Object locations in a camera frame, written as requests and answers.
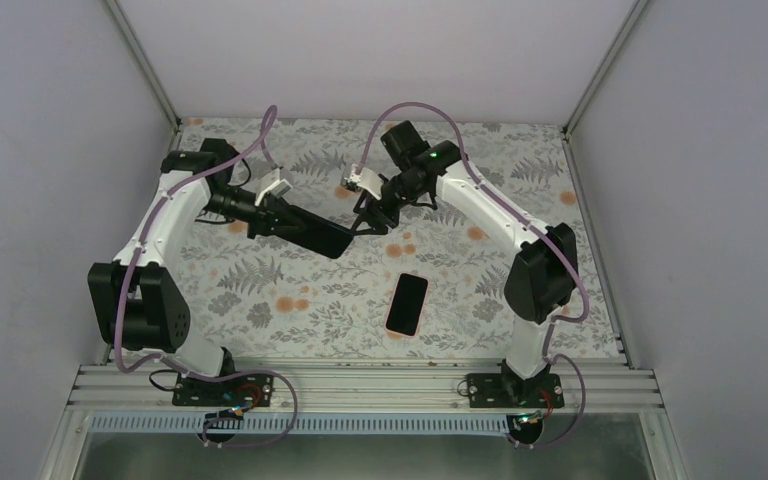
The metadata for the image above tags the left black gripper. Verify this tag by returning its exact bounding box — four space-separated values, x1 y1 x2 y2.
204 185 306 240

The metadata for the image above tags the black phone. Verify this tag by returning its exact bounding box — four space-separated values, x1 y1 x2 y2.
272 205 354 259

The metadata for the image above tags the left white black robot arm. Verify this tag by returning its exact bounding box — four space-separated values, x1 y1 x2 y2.
87 138 291 405

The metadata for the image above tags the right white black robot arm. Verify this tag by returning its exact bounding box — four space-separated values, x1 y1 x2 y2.
341 121 580 407

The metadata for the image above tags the floral patterned table mat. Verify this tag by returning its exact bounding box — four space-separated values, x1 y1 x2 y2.
173 122 619 359

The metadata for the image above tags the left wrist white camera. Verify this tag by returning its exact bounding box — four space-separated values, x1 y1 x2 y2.
254 168 292 206

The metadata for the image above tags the wrist white camera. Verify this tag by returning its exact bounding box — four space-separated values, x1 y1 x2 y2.
340 164 386 200
254 168 292 206

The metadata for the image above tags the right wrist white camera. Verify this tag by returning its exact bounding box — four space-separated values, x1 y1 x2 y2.
340 164 386 200

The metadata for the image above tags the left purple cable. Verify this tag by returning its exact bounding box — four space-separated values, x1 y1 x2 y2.
112 104 299 449

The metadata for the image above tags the purple cable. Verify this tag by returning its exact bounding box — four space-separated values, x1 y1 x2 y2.
112 104 299 449
360 101 591 452

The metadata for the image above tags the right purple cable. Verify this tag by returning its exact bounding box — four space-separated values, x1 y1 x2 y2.
360 101 591 452

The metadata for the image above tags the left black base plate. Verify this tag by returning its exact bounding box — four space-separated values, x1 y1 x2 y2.
171 373 275 408

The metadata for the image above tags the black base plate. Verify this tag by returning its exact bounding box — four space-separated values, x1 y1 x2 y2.
171 373 275 408
465 373 565 409

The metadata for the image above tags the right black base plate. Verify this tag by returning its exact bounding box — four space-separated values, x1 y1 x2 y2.
465 373 565 409

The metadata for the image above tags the slotted grey cable duct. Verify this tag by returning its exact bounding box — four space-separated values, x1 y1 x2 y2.
88 412 509 436

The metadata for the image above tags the aluminium mounting rail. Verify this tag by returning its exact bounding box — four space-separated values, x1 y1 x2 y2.
67 358 665 413

